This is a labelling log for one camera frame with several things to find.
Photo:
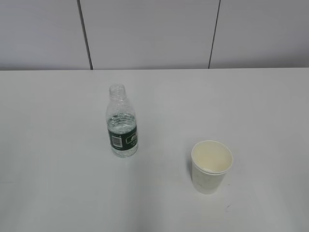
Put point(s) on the clear green-label water bottle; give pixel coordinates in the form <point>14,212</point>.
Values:
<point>121,123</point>

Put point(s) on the white paper cup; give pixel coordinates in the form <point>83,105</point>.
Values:
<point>210,162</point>

